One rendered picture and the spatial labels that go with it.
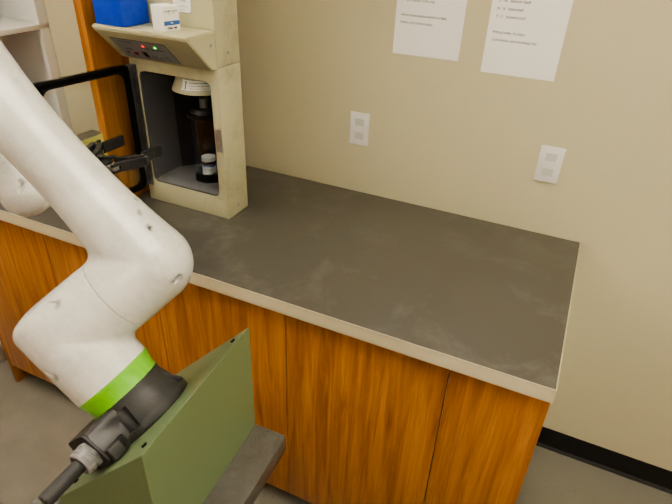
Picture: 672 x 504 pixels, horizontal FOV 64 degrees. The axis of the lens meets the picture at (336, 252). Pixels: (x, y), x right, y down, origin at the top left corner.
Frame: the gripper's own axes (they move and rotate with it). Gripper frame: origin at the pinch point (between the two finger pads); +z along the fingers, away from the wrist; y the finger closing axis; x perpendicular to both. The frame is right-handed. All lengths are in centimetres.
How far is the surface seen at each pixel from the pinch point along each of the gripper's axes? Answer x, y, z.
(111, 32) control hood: -26.9, 12.1, 8.1
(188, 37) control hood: -28.4, -13.3, 9.4
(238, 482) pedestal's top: 29, -72, -56
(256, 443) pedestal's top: 29, -70, -48
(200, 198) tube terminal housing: 23.6, -2.6, 19.6
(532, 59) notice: -23, -89, 66
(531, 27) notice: -31, -87, 66
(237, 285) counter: 28.5, -37.2, -8.4
